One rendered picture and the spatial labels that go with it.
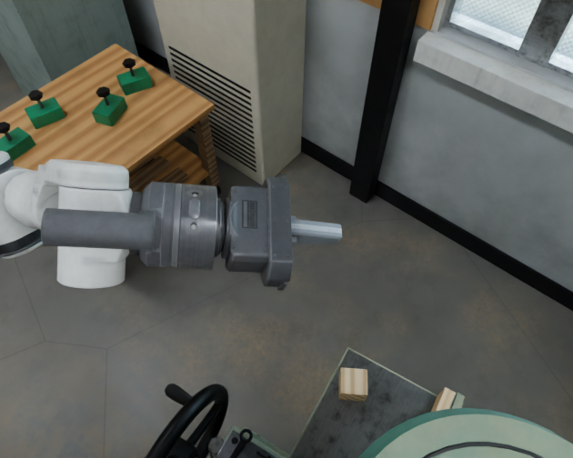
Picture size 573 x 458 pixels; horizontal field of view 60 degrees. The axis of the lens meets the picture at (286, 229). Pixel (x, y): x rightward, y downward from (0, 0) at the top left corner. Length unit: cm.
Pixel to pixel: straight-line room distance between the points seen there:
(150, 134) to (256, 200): 133
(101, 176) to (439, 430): 36
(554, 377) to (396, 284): 65
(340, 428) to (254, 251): 48
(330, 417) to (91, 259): 54
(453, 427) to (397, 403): 64
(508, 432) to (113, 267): 37
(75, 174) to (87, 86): 160
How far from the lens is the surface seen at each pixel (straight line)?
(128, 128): 188
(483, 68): 162
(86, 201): 50
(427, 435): 29
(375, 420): 91
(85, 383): 199
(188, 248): 49
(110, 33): 266
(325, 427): 90
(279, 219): 51
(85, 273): 51
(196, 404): 89
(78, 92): 208
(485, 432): 30
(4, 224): 74
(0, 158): 74
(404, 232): 220
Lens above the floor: 178
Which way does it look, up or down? 56 degrees down
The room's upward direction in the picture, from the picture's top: straight up
